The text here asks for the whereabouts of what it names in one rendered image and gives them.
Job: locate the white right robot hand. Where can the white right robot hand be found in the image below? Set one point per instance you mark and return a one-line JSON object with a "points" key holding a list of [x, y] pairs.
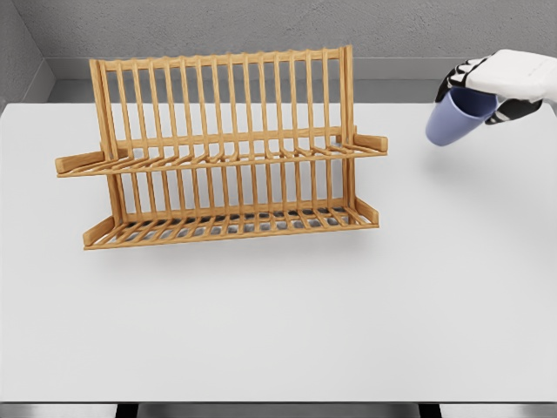
{"points": [[505, 74]]}

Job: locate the blue cup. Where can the blue cup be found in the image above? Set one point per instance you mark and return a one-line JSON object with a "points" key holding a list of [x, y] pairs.
{"points": [[452, 122]]}

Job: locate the wooden two-tier dish rack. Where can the wooden two-tier dish rack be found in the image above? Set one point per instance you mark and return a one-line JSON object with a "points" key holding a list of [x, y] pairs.
{"points": [[226, 148]]}

